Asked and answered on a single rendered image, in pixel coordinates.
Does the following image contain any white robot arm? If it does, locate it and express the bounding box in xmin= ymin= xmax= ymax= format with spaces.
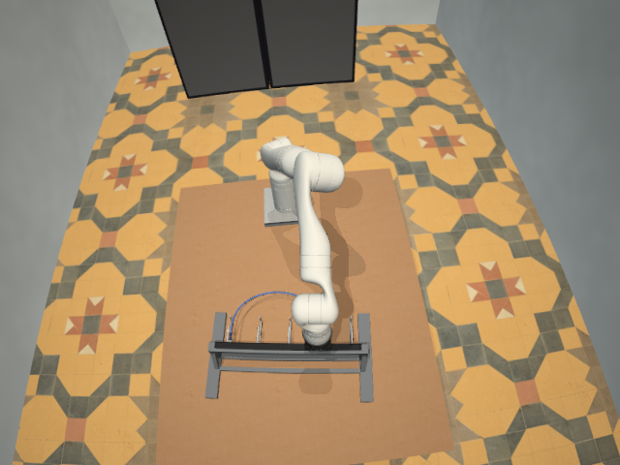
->
xmin=261 ymin=138 xmax=345 ymax=339

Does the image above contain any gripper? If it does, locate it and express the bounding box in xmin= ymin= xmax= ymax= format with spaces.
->
xmin=302 ymin=326 xmax=332 ymax=351

